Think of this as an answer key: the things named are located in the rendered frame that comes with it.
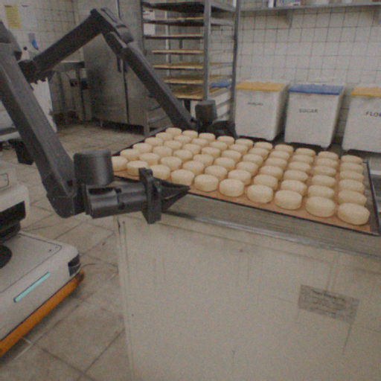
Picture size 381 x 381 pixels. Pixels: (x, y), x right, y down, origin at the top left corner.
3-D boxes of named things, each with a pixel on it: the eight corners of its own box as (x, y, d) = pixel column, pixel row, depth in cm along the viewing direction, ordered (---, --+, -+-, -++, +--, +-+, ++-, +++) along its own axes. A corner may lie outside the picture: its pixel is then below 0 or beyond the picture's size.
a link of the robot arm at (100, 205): (85, 216, 65) (87, 224, 59) (79, 181, 63) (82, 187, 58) (120, 210, 67) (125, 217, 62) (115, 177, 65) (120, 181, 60)
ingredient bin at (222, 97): (187, 138, 452) (187, 79, 420) (205, 129, 504) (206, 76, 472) (223, 143, 431) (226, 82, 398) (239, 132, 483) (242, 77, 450)
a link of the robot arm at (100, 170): (87, 202, 71) (53, 213, 64) (78, 148, 68) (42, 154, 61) (130, 205, 65) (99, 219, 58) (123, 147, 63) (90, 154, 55)
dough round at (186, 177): (191, 176, 74) (192, 168, 73) (196, 186, 70) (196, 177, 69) (170, 177, 73) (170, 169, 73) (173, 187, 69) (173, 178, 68)
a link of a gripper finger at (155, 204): (196, 184, 65) (150, 190, 61) (195, 215, 68) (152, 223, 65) (184, 172, 70) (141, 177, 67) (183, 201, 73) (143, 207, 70)
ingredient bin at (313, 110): (279, 151, 398) (288, 85, 366) (292, 139, 448) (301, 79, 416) (327, 158, 374) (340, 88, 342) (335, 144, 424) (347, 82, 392)
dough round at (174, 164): (167, 173, 76) (167, 164, 75) (156, 166, 80) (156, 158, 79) (184, 169, 79) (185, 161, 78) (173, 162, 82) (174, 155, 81)
